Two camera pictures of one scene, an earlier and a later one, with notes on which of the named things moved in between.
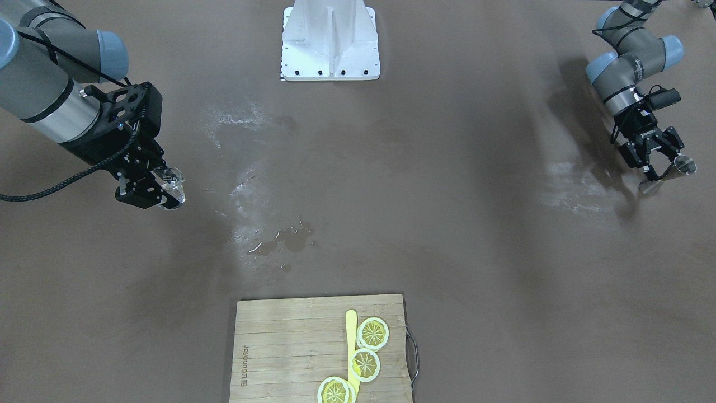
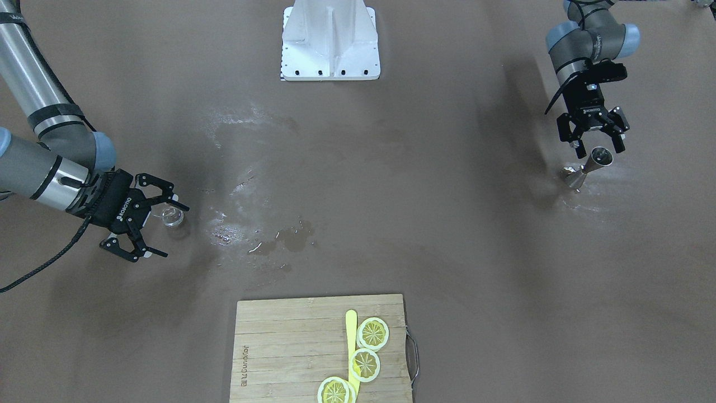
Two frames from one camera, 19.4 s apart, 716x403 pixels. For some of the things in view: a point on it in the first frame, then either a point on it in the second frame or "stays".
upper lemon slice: x=372 y=333 stays
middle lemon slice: x=364 y=365 stays
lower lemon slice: x=334 y=389 stays
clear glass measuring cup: x=170 y=180 → x=172 y=216
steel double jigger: x=683 y=165 → x=599 y=157
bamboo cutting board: x=284 y=348 stays
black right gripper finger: x=141 y=190 → x=112 y=244
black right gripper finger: x=155 y=161 → x=166 y=197
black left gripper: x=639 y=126 → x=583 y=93
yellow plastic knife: x=351 y=329 stays
